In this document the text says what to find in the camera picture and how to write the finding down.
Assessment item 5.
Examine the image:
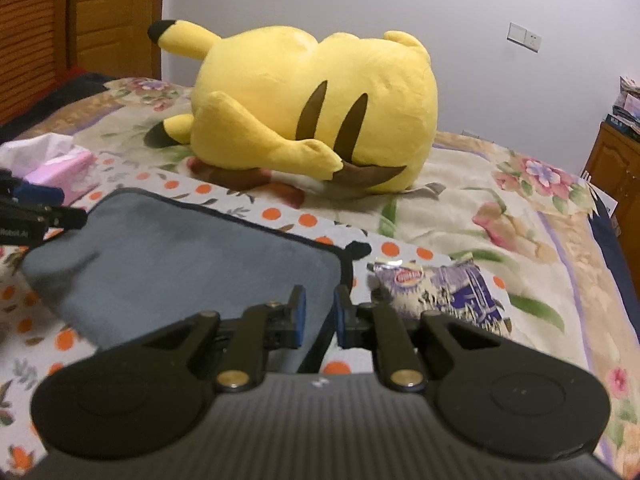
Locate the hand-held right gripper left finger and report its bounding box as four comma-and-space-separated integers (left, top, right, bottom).
142, 285, 307, 394

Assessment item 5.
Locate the stack of books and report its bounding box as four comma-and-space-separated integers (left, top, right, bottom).
604, 76, 640, 143

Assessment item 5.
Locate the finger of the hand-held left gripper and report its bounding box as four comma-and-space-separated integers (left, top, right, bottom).
0, 203, 88, 232
0, 170, 66, 207

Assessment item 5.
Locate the yellow plush toy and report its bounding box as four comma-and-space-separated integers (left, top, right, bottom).
146, 19, 439, 196

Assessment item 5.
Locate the wooden louvered wardrobe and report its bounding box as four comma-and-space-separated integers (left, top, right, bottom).
0, 0, 72, 127

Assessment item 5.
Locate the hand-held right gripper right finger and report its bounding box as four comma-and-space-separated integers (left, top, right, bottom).
333, 284, 502, 392

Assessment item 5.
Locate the pink tissue pack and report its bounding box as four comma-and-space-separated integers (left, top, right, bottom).
0, 132, 99, 207

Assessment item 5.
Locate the wooden door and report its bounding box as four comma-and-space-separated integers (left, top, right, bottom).
67, 0, 168, 81

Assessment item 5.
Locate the dark cloth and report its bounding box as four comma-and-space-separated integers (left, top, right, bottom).
0, 65, 122, 136

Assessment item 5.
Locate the grey towel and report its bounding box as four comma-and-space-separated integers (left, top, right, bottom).
20, 187, 372, 376

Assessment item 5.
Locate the dark blue bed sheet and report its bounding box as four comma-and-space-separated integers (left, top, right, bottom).
587, 187, 640, 343

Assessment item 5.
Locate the purple snack packet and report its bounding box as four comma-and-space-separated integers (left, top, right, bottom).
367, 257, 514, 339

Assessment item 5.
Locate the wooden cabinet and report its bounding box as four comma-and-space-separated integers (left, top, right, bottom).
582, 121, 640, 257

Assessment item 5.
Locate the floral blanket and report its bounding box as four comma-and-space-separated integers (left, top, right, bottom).
0, 76, 640, 477

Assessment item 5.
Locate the white wall socket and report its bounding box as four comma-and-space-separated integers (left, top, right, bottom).
506, 22, 543, 54

